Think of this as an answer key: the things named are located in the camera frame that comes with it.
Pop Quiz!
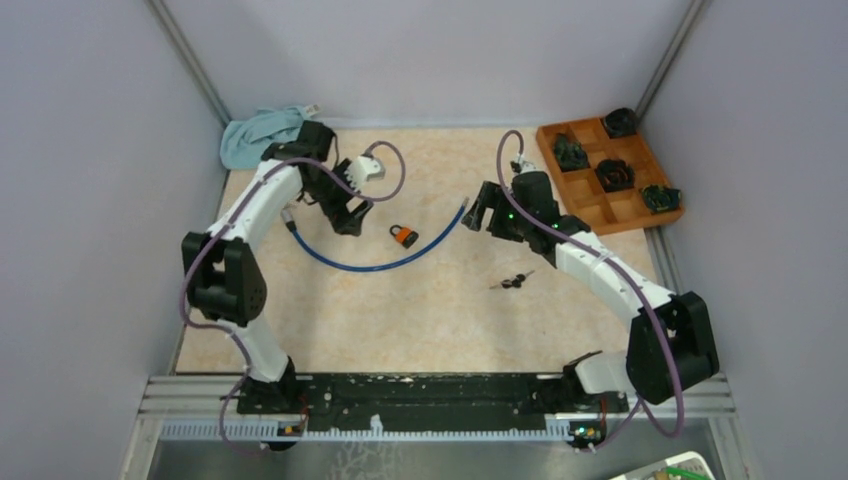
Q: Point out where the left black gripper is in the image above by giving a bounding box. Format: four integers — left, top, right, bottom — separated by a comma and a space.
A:
305, 159, 374, 237

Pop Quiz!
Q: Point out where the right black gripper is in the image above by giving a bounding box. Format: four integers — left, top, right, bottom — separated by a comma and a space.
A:
462, 182, 533, 244

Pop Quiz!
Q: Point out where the orange black padlock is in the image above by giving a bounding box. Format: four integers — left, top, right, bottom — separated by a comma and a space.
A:
389, 225, 419, 249

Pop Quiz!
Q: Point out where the blue cable lock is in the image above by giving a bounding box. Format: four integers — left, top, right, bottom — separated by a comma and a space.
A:
280, 197, 470, 274

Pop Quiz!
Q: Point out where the black key bunch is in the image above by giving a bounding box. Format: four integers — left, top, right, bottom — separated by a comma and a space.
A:
489, 270, 535, 290

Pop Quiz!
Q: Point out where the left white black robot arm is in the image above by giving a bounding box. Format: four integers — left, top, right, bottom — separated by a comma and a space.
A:
178, 121, 385, 414

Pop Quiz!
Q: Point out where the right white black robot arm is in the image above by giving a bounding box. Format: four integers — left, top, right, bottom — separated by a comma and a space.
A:
461, 171, 720, 412

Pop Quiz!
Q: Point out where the dark green object left tray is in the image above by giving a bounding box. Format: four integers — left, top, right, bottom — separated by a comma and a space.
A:
552, 134, 590, 172

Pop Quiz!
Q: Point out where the dark green object tray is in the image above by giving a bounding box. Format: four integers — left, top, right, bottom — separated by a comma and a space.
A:
640, 184, 682, 215
552, 134, 590, 172

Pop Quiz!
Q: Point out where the wooden compartment tray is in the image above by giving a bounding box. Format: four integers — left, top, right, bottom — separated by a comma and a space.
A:
536, 117, 685, 235

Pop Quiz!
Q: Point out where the light blue towel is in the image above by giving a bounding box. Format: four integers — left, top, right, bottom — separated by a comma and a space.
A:
219, 104, 321, 170

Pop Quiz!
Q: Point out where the dark object centre tray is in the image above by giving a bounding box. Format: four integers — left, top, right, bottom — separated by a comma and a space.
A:
595, 159, 635, 193

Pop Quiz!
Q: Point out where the dark object top tray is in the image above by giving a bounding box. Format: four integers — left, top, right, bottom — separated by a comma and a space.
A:
601, 107, 639, 139

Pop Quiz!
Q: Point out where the dark green object right tray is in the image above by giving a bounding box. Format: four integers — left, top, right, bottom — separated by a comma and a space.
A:
640, 184, 682, 215

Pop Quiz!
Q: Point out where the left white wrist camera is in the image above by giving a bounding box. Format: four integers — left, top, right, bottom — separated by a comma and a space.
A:
346, 155, 386, 190

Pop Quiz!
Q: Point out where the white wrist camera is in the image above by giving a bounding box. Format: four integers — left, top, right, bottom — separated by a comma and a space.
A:
346, 155, 386, 190
510, 154, 536, 175

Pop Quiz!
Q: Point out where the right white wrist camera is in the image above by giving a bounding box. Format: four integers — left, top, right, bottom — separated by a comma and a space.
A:
510, 154, 536, 175

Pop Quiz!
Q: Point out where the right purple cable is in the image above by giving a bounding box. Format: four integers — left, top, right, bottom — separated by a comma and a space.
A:
496, 129, 686, 453

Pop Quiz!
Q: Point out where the purple cable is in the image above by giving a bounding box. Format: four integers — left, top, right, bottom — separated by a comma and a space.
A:
180, 139, 407, 458
496, 129, 686, 453

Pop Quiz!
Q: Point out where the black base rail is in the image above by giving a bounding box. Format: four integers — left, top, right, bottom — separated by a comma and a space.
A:
236, 373, 630, 433

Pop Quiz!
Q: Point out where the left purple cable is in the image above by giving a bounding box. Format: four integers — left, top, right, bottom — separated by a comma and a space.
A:
180, 139, 407, 458

